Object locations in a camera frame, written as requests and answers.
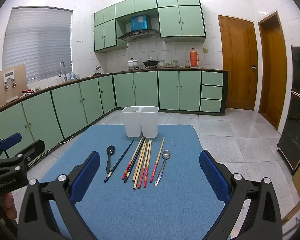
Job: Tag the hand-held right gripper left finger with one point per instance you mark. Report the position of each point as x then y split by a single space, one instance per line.
86 177

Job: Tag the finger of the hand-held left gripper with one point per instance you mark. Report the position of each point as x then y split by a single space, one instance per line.
10 140
35 148

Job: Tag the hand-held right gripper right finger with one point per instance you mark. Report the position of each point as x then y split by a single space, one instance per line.
213 177

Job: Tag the black plastic spoon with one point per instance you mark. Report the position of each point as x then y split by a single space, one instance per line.
110 151

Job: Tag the black chopstick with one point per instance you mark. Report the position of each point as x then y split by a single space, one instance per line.
118 161
127 178

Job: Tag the bamboo chopstick red patterned end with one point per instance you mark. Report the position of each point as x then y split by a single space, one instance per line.
132 158
157 160
141 177
146 177

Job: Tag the metal spoon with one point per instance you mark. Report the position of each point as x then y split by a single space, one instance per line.
166 154

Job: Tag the white two-compartment utensil holder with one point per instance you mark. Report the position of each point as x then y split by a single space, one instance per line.
133 122

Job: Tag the person's left hand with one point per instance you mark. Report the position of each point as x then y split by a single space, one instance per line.
10 206

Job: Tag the plain bamboo chopstick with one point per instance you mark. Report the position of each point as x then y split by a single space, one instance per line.
136 183
134 177

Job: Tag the green lower kitchen cabinets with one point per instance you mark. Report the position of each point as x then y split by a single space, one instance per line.
65 110

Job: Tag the wooden board with clips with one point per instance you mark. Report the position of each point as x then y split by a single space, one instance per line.
17 90

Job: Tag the blue table mat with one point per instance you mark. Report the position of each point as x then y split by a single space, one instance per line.
169 205

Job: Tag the red cloth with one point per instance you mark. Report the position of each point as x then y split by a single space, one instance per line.
28 91

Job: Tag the metal kitchen faucet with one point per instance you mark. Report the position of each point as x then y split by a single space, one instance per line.
62 66

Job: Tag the black glass-door cabinet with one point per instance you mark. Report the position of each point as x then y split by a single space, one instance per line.
294 130

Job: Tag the grey window blind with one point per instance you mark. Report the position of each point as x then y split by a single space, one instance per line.
37 45

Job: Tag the metal kettle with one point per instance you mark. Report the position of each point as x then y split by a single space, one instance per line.
98 69

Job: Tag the plain wooden door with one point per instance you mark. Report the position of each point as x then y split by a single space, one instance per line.
272 75

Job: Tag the orange thermos flask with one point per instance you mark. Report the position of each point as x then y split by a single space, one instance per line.
194 58

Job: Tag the white green patterned canister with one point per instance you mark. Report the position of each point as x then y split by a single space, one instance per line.
174 63

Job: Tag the white lidded pot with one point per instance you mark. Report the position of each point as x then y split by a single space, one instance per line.
133 63

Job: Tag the black wok with lid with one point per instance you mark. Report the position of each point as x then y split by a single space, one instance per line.
150 62

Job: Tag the range hood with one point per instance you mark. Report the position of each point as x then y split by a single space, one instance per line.
140 35

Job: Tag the green wall cabinets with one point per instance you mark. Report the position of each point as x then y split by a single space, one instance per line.
179 21

